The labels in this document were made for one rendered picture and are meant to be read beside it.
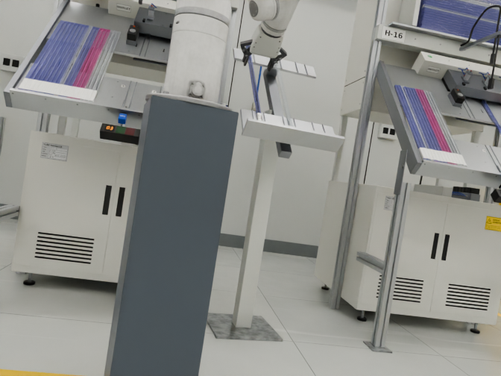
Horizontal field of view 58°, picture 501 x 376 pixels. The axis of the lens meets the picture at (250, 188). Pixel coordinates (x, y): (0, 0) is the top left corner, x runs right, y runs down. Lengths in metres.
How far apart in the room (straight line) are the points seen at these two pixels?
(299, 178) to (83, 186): 2.12
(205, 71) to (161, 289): 0.46
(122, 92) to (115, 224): 0.55
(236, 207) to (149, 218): 2.68
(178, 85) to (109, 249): 1.10
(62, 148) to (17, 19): 2.04
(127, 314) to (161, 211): 0.21
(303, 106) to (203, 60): 2.76
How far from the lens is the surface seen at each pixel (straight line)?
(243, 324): 1.77
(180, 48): 1.00
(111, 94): 1.69
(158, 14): 2.11
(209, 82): 0.98
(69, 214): 1.95
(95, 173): 1.92
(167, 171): 0.92
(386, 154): 3.93
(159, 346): 1.00
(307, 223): 3.72
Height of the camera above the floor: 0.57
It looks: 1 degrees down
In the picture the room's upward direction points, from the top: 9 degrees clockwise
